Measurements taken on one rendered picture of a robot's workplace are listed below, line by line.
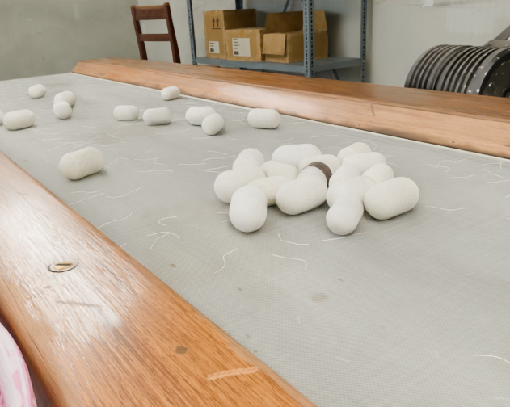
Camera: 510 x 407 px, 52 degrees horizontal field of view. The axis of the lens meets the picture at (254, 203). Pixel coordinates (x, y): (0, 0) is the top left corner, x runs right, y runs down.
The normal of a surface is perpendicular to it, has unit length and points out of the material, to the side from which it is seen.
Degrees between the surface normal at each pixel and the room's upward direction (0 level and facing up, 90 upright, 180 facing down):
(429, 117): 45
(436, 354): 0
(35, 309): 0
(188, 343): 0
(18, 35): 90
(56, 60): 90
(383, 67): 90
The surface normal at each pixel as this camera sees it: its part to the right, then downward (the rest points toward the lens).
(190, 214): -0.05, -0.93
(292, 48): 0.51, 0.28
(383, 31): -0.79, 0.25
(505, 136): -0.61, -0.48
